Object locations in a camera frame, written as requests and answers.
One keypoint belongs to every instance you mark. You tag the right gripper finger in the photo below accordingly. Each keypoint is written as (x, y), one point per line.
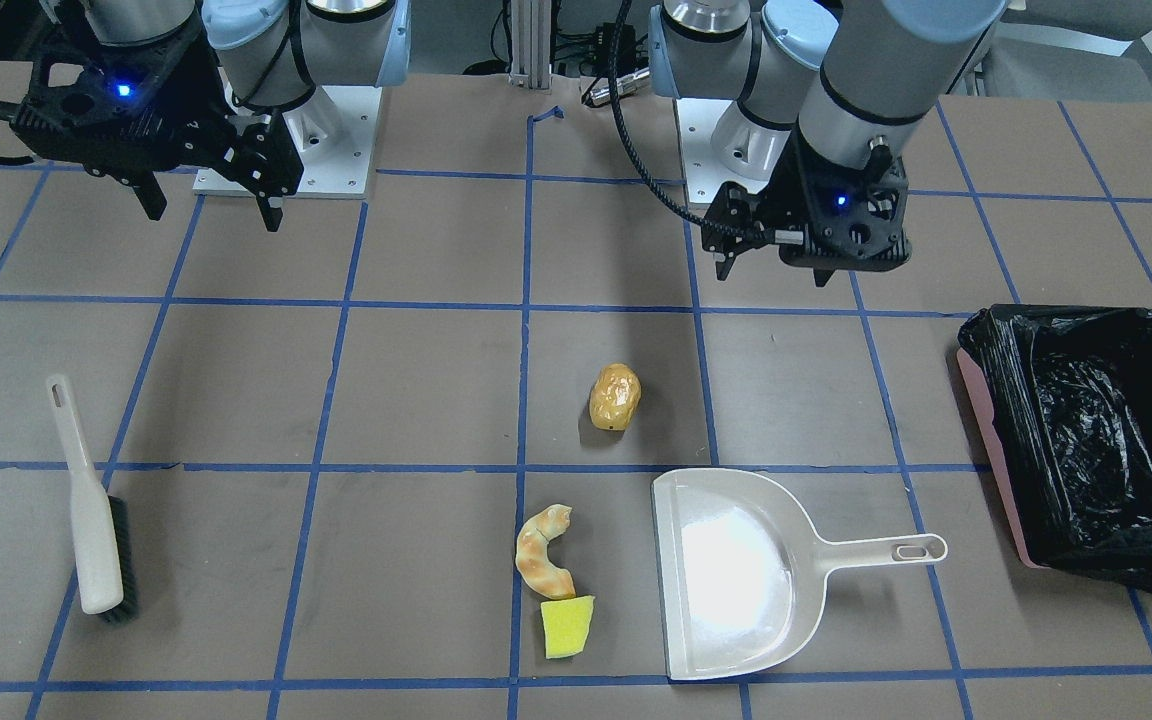
(149, 193)
(271, 209)

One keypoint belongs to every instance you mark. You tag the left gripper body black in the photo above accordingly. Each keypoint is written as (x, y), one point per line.
(774, 196)

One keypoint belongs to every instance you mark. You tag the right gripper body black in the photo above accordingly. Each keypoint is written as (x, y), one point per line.
(198, 100)

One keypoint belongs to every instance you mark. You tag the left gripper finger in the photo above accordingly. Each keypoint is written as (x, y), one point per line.
(724, 258)

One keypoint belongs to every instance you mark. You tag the beige plastic dustpan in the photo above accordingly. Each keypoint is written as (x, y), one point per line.
(744, 573)

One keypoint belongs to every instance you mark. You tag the beige hand brush black bristles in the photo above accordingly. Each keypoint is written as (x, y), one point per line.
(99, 523)

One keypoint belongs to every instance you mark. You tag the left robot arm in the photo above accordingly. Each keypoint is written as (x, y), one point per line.
(849, 89)

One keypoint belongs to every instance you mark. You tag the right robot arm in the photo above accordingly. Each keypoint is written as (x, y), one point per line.
(272, 55)

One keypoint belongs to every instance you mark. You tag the bin with black bag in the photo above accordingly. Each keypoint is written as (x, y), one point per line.
(1063, 399)

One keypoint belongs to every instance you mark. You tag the yellow potato toy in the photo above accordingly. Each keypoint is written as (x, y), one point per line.
(614, 397)

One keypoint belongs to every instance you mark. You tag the croissant bread toy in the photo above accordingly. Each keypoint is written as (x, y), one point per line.
(532, 559)

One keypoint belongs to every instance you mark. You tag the yellow sponge piece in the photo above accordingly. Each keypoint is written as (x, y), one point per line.
(566, 626)

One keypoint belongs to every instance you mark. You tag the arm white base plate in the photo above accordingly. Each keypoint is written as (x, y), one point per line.
(724, 141)
(335, 134)

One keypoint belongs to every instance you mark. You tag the aluminium frame post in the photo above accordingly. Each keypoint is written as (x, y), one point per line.
(531, 44)

